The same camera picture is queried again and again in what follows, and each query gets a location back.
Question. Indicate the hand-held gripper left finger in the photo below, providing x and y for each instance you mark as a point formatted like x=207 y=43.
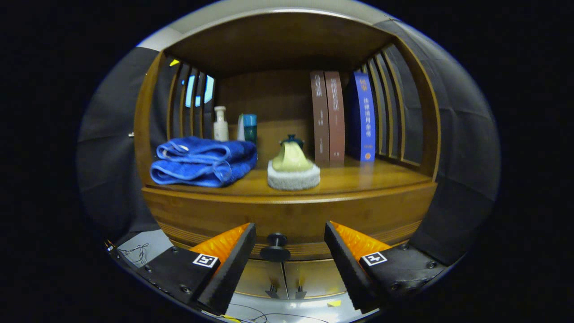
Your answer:
x=231 y=269

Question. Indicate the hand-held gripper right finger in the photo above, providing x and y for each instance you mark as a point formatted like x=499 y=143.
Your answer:
x=347 y=269

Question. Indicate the wooden drawer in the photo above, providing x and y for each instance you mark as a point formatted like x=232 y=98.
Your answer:
x=291 y=220

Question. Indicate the wooden cabinet door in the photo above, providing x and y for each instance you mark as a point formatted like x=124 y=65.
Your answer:
x=314 y=278
x=264 y=274

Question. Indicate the wooden countertop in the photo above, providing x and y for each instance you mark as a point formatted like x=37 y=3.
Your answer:
x=358 y=177

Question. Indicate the wooden cabinet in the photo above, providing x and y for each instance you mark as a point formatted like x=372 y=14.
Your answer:
x=278 y=45

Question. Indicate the yellow tape piece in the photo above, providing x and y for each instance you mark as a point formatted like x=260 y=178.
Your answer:
x=334 y=303

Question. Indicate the blue folded towel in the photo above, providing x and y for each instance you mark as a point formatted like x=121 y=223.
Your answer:
x=197 y=161

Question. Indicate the dark blue lidded teacup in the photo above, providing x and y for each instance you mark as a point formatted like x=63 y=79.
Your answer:
x=294 y=138

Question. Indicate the white pump bottle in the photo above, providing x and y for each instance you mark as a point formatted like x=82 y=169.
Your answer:
x=220 y=128

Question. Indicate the teal capped bottle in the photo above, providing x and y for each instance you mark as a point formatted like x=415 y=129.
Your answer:
x=250 y=128

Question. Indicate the reddish brown book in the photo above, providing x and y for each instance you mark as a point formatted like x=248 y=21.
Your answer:
x=335 y=116

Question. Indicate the blue book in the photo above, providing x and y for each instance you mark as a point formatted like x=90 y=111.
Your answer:
x=364 y=116

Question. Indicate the dark brown book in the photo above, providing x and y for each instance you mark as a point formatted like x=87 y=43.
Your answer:
x=319 y=116

